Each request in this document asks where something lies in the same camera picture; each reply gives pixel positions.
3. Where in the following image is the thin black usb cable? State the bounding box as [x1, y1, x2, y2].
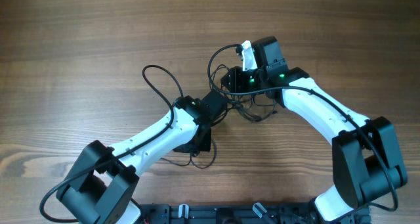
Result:
[160, 137, 218, 169]

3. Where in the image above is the thick black usb cable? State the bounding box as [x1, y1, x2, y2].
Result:
[209, 63, 278, 123]

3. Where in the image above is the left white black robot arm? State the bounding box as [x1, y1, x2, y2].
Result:
[56, 91, 227, 224]

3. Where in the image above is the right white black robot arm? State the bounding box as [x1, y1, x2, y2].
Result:
[220, 36, 408, 223]

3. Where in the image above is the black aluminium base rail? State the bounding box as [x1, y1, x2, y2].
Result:
[131, 202, 371, 224]

